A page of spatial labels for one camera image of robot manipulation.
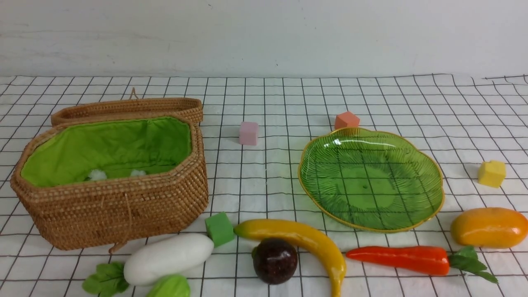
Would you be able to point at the yellow banana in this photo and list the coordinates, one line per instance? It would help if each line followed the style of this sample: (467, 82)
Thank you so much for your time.
(304, 236)

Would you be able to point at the dark purple passion fruit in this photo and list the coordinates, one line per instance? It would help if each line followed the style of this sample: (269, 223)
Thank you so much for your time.
(274, 260)

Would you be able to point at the orange carrot with leaves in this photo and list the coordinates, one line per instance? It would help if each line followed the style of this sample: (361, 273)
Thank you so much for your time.
(428, 260)

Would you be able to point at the orange yellow mango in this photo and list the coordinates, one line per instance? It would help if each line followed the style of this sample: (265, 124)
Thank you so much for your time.
(489, 227)

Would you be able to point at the white grid tablecloth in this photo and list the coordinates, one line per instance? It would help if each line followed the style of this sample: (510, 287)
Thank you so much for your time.
(460, 122)

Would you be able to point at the pink foam cube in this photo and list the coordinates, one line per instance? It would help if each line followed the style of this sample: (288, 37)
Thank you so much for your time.
(248, 133)

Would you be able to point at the wicker basket lid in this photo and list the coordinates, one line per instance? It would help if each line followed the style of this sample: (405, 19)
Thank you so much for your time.
(189, 108)

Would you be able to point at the orange foam cube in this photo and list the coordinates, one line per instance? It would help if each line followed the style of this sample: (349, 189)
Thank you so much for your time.
(346, 119)

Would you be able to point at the green foam cube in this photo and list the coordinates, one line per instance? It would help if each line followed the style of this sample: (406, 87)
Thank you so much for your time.
(219, 229)

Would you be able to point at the green glass leaf plate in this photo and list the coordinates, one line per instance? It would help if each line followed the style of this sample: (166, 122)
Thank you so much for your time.
(371, 180)

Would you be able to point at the white radish with leaves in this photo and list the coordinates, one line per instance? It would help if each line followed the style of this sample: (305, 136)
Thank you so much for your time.
(149, 264)

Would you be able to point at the woven wicker basket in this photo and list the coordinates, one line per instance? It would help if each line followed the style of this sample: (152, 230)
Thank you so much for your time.
(109, 181)

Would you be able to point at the yellow foam cube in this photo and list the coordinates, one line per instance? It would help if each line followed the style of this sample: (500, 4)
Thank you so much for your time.
(492, 173)

